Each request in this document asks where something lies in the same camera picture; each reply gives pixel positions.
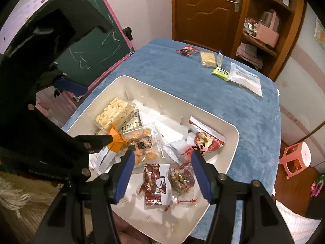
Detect dark red white packet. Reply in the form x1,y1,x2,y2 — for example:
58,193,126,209
138,164,172,209

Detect clear mixed nuts packet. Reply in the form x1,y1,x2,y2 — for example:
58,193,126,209
169,162,198,205

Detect orange white snack bar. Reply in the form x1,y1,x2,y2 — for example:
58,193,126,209
89,124,126,175

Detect blue white snack packet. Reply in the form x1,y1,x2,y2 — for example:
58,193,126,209
216,51,224,68

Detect red dark jerky packet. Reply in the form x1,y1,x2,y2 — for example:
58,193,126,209
176,46,200,56

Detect blue plush table cloth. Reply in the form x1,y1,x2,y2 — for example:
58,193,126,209
63,39,281,192

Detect brown wooden door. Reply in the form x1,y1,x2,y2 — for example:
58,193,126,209
172,0,249,57

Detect pale wafer packet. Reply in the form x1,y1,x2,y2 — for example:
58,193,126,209
155,122,183,144

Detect brown wooden corner shelf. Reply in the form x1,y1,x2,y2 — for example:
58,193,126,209
230,0,306,81

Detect pink plastic stool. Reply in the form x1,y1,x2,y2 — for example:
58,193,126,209
279,142,311,179

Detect pink basket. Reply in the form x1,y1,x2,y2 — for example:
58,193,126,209
256,9,280,48

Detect wall calendar poster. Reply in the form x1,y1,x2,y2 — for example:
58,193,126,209
314,18,325,49

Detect checkered white cushion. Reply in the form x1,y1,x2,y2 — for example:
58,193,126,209
272,188,324,244

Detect white plastic tray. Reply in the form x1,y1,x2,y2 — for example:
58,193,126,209
64,75,241,244

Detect folded pink towels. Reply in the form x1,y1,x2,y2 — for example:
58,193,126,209
236,43,263,70

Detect puffed rice snack packet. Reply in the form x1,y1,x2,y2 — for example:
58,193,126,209
95,98,136,132

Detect brown cookies clear bag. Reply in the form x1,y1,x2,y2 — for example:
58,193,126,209
122,123,165,168

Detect red white jujube bag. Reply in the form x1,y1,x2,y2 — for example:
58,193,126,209
184,116,227,162

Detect beige cracker block packet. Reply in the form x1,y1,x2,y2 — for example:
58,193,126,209
200,52,217,68

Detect pink toy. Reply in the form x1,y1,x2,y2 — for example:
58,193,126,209
311,175,325,198

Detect small nuts packet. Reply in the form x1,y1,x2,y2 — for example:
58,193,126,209
163,139,195,165

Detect red white cookies packet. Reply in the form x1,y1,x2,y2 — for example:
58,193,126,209
120,109,142,133

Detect white dotted paper sheet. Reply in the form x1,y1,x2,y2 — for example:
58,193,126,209
1,0,48,54

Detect green chalkboard pink frame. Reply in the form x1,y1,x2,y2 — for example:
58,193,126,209
57,0,134,92

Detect large white powder bag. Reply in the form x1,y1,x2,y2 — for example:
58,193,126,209
228,62,263,97

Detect green pastry packet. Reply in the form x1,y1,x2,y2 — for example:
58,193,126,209
211,67,229,82

